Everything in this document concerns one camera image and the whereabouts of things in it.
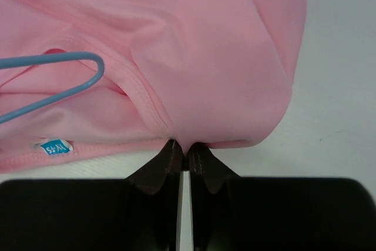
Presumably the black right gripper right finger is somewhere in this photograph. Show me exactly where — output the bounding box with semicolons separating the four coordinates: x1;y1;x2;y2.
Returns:
187;143;239;250

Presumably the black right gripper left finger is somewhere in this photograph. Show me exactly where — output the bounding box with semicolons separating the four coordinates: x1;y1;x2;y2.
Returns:
125;140;183;250

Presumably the pink t shirt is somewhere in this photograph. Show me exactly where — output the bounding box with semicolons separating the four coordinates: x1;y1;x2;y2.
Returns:
1;0;307;173

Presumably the blue wire hanger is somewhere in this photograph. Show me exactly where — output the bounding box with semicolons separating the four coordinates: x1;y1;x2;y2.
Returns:
0;51;105;125

